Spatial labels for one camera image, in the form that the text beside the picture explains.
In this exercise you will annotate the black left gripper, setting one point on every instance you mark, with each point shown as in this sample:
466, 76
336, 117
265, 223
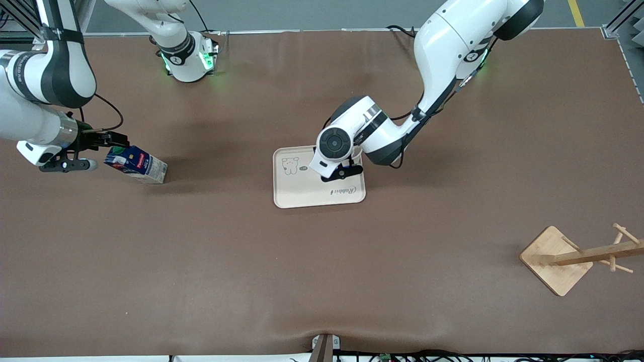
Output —
350, 161

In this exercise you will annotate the blue milk carton green cap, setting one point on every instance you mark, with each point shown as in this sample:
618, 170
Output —
146, 168

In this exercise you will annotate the grey camera pole mount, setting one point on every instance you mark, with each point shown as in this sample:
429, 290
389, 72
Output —
326, 349

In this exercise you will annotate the aluminium frame post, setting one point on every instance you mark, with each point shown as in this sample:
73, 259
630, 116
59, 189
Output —
20, 20
610, 31

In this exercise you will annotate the cream rectangular tray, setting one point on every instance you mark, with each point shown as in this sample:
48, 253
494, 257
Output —
302, 193

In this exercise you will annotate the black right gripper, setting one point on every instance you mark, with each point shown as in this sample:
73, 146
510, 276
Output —
86, 141

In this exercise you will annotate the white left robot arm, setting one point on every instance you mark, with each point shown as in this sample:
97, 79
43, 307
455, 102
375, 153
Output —
453, 45

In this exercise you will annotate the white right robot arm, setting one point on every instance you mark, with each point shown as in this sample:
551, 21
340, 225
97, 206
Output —
20, 123

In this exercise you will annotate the wooden mug rack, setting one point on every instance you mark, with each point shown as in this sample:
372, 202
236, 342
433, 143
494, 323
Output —
553, 266

